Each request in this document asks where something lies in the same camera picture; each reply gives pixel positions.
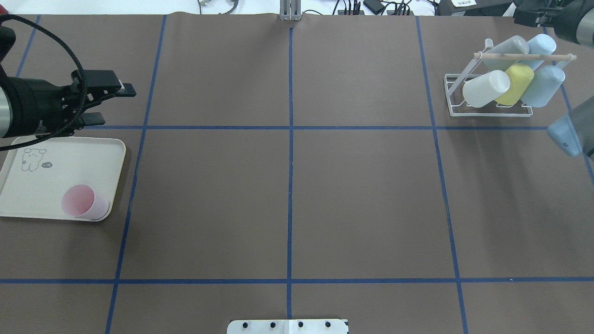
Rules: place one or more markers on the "yellow plastic cup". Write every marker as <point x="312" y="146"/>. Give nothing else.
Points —
<point x="520" y="76"/>

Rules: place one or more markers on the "light blue plastic cup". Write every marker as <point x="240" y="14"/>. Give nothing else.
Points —
<point x="546" y="81"/>

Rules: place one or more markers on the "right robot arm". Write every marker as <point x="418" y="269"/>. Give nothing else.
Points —
<point x="574" y="131"/>

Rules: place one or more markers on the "white wire cup rack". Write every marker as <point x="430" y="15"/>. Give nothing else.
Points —
<point x="453" y="83"/>

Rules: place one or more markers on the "grey aluminium frame post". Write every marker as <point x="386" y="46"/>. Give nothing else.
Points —
<point x="290" y="10"/>

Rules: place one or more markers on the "pink plastic cup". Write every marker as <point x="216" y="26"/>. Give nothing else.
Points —
<point x="84" y="202"/>

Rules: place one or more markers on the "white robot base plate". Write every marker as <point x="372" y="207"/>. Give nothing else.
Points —
<point x="289" y="326"/>

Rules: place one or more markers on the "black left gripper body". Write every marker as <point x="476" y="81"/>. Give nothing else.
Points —
<point x="32" y="105"/>

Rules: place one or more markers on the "cream rabbit tray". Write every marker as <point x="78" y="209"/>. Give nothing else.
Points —
<point x="34" y="178"/>

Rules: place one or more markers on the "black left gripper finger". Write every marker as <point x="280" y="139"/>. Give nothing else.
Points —
<point x="90" y="119"/>
<point x="102" y="84"/>

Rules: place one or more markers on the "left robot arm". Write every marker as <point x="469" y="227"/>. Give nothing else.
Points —
<point x="37" y="107"/>

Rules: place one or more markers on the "grey plastic cup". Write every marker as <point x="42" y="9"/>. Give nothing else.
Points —
<point x="514" y="45"/>

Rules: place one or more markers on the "pale green white cup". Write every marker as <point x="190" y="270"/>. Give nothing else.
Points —
<point x="485" y="88"/>

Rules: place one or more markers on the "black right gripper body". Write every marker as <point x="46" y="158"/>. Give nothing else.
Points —
<point x="565" y="18"/>

